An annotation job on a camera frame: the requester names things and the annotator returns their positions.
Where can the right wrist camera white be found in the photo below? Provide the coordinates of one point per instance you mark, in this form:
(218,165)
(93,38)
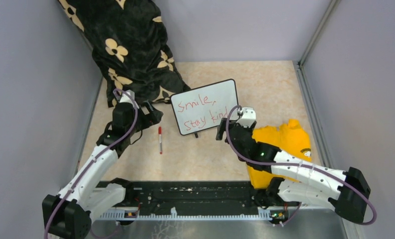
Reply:
(247,117)

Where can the aluminium frame rail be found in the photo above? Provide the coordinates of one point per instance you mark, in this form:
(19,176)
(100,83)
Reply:
(274,213)

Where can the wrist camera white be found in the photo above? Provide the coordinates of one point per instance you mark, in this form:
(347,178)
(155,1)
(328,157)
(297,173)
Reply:
(247,117)
(127,97)

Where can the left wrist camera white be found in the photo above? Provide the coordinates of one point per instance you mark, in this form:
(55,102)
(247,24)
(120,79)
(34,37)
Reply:
(127,97)

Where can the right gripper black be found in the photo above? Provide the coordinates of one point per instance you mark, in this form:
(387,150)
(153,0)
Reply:
(222,128)

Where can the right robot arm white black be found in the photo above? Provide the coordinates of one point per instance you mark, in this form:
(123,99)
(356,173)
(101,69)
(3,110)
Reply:
(284,177)

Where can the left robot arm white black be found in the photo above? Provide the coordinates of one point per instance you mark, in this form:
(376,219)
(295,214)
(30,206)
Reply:
(95,165)

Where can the white whiteboard black frame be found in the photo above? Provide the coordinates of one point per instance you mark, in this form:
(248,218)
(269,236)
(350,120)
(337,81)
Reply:
(203,107)

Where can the yellow folded garment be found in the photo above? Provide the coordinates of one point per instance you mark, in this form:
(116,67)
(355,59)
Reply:
(290,137)

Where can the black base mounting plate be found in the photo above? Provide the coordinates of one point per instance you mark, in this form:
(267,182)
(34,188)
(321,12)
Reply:
(196,198)

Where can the red white marker pen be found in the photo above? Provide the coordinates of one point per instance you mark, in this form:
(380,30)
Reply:
(160,140)

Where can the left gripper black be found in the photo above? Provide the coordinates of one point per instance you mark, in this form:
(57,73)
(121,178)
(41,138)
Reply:
(153,117)

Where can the black floral blanket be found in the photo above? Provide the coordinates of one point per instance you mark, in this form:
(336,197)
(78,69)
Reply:
(130,47)

